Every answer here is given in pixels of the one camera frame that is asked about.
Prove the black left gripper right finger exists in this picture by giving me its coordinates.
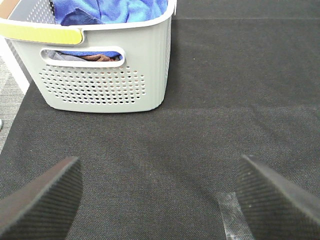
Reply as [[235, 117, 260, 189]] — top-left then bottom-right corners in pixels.
[[235, 155, 320, 240]]

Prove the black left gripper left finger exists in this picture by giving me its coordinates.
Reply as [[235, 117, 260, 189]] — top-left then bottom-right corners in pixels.
[[0, 156, 83, 240]]

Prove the blue microfibre towel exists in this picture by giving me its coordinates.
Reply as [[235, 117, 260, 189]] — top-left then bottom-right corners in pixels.
[[47, 0, 177, 68]]

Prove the grey towel in basket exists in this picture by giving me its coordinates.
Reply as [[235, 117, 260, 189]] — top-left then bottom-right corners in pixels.
[[47, 50, 86, 62]]

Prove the brown towel in basket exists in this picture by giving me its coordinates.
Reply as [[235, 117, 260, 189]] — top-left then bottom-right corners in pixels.
[[80, 54, 120, 62]]

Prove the clear tape strip centre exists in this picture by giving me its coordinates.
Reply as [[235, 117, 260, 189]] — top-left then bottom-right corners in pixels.
[[217, 192, 255, 240]]

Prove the black table cloth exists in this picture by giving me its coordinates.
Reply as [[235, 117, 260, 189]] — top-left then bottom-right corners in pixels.
[[0, 0, 320, 240]]

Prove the grey perforated laundry basket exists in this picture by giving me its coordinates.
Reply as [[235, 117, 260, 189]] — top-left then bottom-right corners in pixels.
[[0, 0, 170, 113]]

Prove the yellow basket handle tape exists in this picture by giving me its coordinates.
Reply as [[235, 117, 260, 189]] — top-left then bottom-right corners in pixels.
[[0, 24, 83, 45]]

